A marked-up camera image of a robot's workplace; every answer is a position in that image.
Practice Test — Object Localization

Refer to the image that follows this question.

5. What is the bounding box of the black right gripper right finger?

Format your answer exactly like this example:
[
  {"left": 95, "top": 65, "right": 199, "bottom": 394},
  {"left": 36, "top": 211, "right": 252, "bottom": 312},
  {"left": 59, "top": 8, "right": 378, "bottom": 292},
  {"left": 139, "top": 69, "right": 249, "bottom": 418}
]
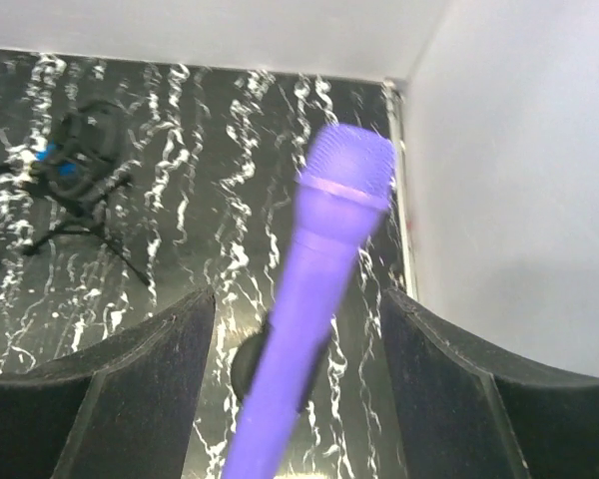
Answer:
[{"left": 381, "top": 288, "right": 599, "bottom": 478}]

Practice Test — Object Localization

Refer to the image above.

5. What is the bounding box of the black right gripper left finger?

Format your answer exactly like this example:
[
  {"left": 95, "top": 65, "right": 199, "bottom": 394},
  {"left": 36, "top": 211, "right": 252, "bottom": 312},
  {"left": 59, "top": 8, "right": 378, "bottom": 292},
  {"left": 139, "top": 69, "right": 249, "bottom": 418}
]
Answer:
[{"left": 0, "top": 288, "right": 215, "bottom": 479}]

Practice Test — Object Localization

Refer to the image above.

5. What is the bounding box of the black tripod stand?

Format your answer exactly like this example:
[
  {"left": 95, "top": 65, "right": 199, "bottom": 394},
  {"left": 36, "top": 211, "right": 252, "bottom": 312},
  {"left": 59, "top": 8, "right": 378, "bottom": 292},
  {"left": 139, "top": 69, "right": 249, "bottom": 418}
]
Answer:
[{"left": 22, "top": 99, "right": 150, "bottom": 286}]

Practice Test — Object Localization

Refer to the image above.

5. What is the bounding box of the black round-base stand right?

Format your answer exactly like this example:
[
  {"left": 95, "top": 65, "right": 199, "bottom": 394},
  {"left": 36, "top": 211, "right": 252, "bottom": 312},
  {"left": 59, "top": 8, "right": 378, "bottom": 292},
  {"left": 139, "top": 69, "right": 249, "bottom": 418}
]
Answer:
[{"left": 231, "top": 318, "right": 330, "bottom": 415}]

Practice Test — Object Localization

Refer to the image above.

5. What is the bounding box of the solid purple microphone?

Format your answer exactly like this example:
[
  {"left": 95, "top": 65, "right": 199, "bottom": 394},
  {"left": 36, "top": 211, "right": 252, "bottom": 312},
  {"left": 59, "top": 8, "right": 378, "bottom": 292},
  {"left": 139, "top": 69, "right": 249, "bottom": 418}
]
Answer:
[{"left": 222, "top": 124, "right": 395, "bottom": 478}]

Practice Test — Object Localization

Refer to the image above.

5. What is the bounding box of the blue and white block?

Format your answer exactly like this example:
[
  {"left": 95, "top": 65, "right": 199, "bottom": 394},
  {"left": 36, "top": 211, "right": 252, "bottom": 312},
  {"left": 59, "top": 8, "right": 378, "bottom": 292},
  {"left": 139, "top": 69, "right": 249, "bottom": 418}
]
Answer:
[{"left": 33, "top": 142, "right": 77, "bottom": 178}]

